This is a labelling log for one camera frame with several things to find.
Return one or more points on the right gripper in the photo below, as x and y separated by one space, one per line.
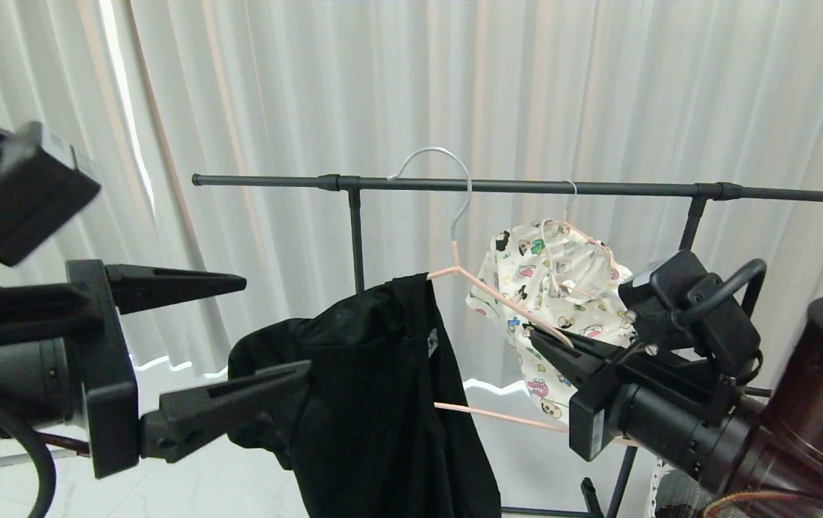
656 417

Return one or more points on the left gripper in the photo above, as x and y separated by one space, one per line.
106 403

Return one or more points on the pink clothes hanger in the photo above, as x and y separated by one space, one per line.
512 306
571 191

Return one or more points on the cream printed garment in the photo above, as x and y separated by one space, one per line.
548 266

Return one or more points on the black garment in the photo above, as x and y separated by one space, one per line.
368 403

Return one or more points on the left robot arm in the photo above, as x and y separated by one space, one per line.
23 457

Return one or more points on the white laundry basket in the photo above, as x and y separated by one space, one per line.
678 496

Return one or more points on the black clothes rack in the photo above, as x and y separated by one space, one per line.
526 187

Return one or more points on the white curtain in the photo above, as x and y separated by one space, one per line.
455 86

